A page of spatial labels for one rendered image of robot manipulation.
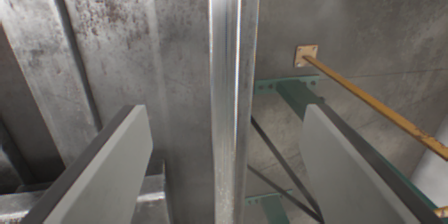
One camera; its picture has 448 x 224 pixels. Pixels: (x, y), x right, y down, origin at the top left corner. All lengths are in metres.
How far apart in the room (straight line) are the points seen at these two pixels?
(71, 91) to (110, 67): 0.03
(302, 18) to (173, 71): 0.91
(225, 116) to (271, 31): 0.87
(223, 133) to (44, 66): 0.13
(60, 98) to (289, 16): 0.93
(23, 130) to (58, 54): 0.09
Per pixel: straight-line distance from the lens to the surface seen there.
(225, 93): 0.15
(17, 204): 0.24
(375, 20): 1.28
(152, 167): 0.23
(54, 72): 0.20
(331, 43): 1.17
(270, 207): 1.58
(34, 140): 0.25
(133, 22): 0.18
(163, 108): 0.21
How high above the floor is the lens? 0.91
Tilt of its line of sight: 58 degrees down
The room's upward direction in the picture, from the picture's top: 158 degrees clockwise
